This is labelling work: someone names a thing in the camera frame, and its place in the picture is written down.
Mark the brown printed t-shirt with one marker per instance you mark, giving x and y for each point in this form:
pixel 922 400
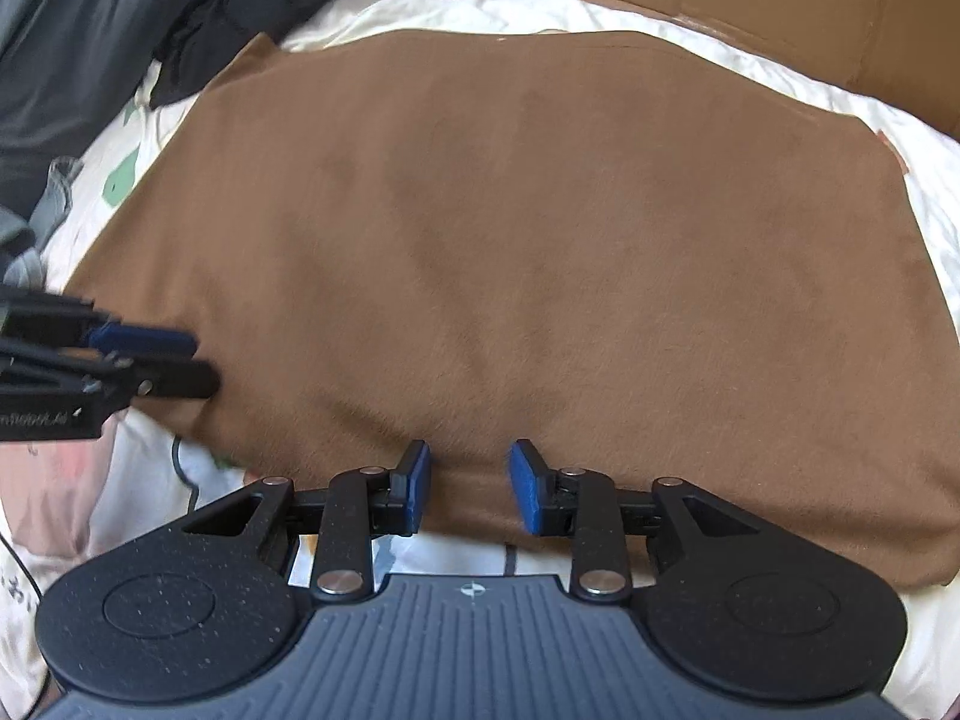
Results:
pixel 594 241

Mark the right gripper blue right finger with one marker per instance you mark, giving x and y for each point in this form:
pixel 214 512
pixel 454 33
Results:
pixel 598 517

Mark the grey garment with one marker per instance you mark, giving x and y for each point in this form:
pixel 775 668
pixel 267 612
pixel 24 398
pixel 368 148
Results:
pixel 23 241

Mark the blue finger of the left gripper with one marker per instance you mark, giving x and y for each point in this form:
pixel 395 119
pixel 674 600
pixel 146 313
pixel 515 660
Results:
pixel 123 339
pixel 168 378

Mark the dark grey pillow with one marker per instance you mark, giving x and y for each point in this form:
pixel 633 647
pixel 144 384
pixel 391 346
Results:
pixel 68 66

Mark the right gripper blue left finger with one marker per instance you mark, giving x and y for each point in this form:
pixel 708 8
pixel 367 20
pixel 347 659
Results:
pixel 269 518

